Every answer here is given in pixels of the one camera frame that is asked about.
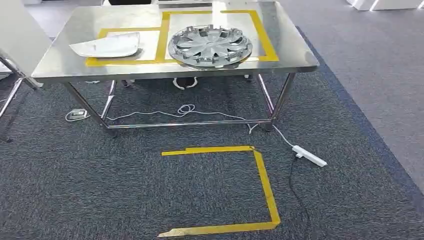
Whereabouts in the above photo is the white power strip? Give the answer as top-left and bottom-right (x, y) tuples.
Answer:
(291, 145), (328, 168)

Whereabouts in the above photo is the white furniture base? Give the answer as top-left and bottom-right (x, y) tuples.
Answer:
(346, 0), (424, 11)

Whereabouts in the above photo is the stainless steel table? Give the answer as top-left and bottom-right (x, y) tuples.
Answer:
(31, 0), (321, 138)

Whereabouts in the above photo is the white curved panel part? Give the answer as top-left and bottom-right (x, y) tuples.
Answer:
(68, 31), (141, 59)

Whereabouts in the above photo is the yellow floor tape bracket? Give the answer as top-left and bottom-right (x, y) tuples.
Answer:
(157, 145), (282, 239)

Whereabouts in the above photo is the thin white power cable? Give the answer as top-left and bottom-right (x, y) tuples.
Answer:
(65, 104), (296, 148)

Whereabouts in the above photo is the floor socket box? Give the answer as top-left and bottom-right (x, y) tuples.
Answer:
(65, 108), (90, 123)

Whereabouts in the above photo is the yellow table tape outline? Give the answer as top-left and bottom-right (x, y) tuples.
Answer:
(85, 9), (280, 68)

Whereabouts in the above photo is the white top steel leg table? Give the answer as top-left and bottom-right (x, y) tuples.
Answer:
(0, 0), (52, 143)

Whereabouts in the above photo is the silver plastic wheel hubcap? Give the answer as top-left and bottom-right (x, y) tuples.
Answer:
(167, 24), (254, 69)

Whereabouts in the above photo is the black power cable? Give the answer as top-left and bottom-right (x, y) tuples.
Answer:
(288, 155), (312, 240)

